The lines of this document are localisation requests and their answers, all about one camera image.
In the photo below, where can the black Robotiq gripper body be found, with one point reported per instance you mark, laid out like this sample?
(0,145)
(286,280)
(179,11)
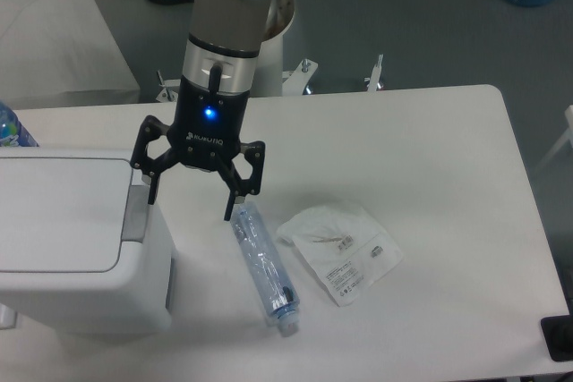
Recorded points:
(206,127)

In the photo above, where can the white push-lid trash can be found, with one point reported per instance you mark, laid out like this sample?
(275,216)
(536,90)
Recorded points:
(82,250)

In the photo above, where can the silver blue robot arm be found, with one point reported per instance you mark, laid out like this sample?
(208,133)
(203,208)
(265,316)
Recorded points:
(221,55)

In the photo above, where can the crushed clear plastic bottle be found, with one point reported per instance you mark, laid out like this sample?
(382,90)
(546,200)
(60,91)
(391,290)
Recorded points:
(274,286)

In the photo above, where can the clear plastic packaging bag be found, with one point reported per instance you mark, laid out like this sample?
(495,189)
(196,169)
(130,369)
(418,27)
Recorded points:
(347,249)

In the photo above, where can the white printed t-shirt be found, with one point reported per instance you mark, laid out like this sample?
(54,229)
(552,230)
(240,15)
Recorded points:
(57,53)

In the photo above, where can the blue labelled water bottle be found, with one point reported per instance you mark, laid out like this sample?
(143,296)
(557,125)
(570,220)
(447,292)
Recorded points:
(13,133)

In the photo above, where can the black device at edge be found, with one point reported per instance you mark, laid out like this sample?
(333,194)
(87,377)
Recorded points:
(557,332)

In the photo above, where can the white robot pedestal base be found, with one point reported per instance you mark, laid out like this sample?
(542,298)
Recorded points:
(270,80)

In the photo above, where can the white frame at right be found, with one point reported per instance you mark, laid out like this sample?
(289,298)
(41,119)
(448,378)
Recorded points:
(565,140)

